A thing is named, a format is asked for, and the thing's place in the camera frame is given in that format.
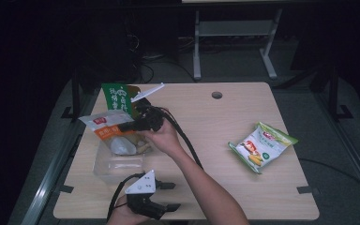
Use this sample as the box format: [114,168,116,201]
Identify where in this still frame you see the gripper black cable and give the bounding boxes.
[106,172,146,222]
[155,106,204,172]

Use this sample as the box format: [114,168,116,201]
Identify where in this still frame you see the clear plastic container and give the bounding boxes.
[92,136,148,186]

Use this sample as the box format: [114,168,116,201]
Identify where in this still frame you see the black tape piece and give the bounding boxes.
[296,185,322,196]
[58,184,75,194]

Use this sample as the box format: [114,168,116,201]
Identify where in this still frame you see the white metal stand frame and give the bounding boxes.
[192,7,284,81]

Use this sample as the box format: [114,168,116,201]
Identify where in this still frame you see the tangled black cables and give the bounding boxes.
[127,31,199,84]

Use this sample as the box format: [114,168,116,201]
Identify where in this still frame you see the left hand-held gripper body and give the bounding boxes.
[124,170,167,220]

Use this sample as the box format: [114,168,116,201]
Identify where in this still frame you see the person's left hand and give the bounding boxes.
[105,194,153,225]

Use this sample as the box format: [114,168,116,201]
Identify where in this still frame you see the person's right hand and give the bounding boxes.
[138,119,186,158]

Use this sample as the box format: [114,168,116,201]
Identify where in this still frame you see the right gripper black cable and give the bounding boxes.
[155,106,204,172]

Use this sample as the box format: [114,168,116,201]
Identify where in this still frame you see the aluminium rail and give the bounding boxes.
[20,90,103,225]
[312,92,360,204]

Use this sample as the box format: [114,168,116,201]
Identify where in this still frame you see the white and green corn packet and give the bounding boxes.
[227,121,300,175]

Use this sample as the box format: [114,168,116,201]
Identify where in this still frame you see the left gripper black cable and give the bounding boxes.
[106,172,146,222]

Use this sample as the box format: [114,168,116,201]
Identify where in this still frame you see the white and orange snack packet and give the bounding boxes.
[78,109,153,157]

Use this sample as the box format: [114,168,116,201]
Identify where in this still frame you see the black metal stand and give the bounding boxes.
[60,68,83,124]
[311,62,354,124]

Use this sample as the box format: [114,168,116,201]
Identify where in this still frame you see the green and red snack packet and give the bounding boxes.
[101,82,143,119]

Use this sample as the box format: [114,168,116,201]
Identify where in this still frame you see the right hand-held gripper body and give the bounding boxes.
[130,82,167,132]

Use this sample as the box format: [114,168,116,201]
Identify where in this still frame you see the black floor cable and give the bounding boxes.
[297,157,360,202]

